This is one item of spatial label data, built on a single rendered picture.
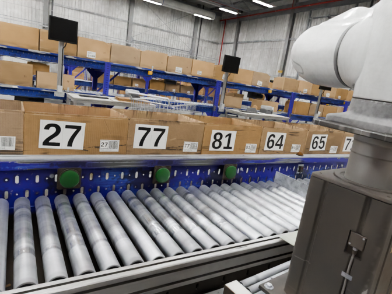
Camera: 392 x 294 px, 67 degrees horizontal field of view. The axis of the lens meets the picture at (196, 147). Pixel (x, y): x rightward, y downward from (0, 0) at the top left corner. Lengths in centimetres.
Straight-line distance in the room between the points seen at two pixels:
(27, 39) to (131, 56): 173
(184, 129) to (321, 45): 81
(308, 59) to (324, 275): 52
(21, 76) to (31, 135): 426
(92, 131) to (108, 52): 470
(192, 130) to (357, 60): 90
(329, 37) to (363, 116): 22
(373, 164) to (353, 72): 20
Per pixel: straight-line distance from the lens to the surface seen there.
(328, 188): 71
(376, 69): 69
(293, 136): 192
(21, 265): 88
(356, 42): 74
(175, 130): 139
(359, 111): 70
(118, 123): 129
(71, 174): 122
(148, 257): 91
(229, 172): 154
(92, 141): 128
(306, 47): 84
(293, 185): 170
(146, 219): 109
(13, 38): 574
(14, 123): 123
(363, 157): 72
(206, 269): 95
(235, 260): 101
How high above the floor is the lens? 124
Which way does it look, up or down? 12 degrees down
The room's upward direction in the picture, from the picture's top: 8 degrees clockwise
